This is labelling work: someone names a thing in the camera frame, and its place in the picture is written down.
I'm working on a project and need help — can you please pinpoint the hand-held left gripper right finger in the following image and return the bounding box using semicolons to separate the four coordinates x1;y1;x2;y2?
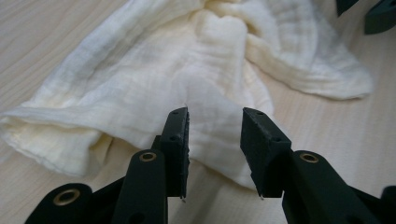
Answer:
239;106;292;199

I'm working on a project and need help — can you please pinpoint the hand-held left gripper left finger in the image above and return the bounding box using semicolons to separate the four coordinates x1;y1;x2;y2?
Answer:
151;106;191;199

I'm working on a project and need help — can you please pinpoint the cream cloth with bear print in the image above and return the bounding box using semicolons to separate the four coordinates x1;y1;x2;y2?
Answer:
0;0;374;191

